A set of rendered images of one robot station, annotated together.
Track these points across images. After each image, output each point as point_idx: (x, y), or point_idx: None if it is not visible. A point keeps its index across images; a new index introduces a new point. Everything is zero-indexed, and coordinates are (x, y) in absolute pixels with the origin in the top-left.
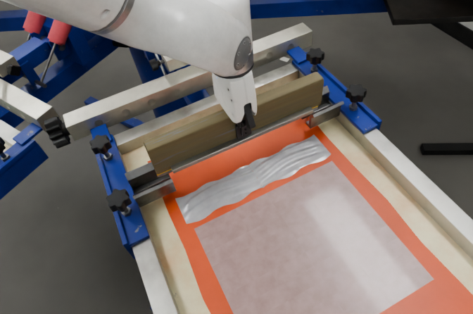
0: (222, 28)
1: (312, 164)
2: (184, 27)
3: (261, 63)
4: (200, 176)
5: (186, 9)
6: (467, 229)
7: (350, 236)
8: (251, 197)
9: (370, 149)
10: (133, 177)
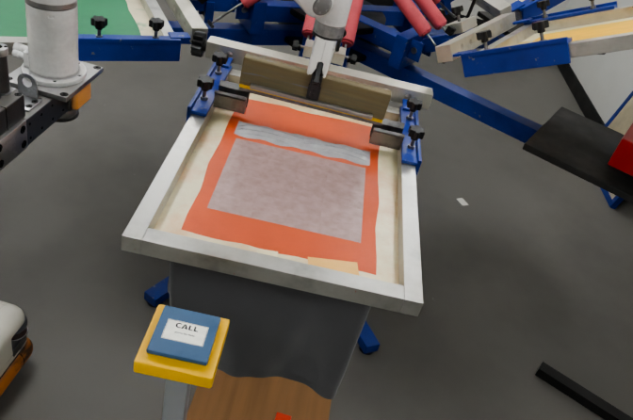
0: None
1: (349, 161)
2: None
3: None
4: (267, 121)
5: None
6: (409, 231)
7: (332, 199)
8: (288, 149)
9: (398, 176)
10: (223, 85)
